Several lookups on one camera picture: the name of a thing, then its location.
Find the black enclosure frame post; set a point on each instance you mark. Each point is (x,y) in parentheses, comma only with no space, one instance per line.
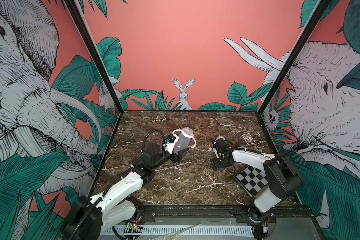
(82,26)
(311,24)

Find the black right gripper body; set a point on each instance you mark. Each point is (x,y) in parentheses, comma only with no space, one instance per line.
(219,162)

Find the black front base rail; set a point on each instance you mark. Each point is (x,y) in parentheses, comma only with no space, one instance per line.
(152,213)

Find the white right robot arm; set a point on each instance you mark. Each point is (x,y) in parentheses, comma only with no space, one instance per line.
(275,176)

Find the black enclosure frame post left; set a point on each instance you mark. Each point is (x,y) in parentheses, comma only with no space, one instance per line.
(82,26)

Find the pink dome bottle cap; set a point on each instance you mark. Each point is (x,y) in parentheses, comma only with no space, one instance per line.
(220,137)

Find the folding chess board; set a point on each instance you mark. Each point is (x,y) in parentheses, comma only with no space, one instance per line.
(251,180)

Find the purple playing card box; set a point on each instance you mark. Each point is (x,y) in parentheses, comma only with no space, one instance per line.
(248,139)

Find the clear baby bottle body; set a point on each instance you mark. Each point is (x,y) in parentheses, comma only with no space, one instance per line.
(185,136)

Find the black enclosure frame post right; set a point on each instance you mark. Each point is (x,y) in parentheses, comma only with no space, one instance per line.
(311,24)

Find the yellow blue toy piece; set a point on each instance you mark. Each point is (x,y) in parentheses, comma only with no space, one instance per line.
(257,149)

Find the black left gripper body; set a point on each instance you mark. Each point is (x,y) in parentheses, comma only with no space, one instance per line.
(174,158)

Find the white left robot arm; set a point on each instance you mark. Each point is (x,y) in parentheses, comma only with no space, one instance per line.
(89,217)

